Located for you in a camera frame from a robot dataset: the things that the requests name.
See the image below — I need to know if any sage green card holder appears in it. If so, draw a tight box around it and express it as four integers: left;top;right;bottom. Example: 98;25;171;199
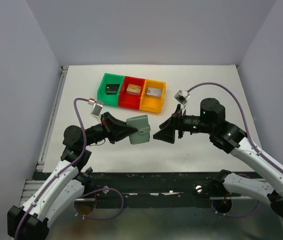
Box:
126;115;151;145

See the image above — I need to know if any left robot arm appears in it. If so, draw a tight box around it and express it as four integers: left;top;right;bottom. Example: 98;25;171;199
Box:
7;112;138;240

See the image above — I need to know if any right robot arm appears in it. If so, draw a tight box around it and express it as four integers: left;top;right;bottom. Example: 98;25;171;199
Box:
153;98;283;218

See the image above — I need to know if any silver card stack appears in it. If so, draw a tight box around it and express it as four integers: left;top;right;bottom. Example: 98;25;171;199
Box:
146;87;163;98

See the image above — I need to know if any black card stack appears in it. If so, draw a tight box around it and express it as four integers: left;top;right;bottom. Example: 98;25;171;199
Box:
105;83;120;95

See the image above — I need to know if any tan card stack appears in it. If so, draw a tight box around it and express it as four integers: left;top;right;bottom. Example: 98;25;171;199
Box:
126;83;142;96

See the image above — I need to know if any red plastic bin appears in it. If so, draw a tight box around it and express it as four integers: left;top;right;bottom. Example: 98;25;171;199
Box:
118;76;145;110

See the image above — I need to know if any yellow plastic bin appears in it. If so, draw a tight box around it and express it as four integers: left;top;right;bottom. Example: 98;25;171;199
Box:
139;79;166;114

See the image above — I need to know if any green plastic bin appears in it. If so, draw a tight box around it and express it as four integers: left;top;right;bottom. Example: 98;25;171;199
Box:
97;73;124;107

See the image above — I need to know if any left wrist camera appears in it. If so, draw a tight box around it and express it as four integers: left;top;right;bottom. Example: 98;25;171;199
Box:
88;98;104;122

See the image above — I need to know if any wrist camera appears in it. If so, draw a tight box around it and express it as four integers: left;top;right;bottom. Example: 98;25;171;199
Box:
88;98;104;122
174;90;190;106

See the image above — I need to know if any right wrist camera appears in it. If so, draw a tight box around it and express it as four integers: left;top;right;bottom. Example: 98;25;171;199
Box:
174;90;190;106

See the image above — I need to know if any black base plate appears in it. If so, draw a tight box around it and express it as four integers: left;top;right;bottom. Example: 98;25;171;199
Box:
76;172;233;209

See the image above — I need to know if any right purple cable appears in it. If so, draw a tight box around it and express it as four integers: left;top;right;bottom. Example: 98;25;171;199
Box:
186;81;283;219

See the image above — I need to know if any purple cable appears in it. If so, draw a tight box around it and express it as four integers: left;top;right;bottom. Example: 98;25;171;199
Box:
13;97;125;238
186;81;283;219

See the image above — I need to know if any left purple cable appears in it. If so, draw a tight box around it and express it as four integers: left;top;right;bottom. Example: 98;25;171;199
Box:
13;97;125;238

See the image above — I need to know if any aluminium frame rail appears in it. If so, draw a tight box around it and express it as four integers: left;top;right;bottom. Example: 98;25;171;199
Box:
20;65;69;205

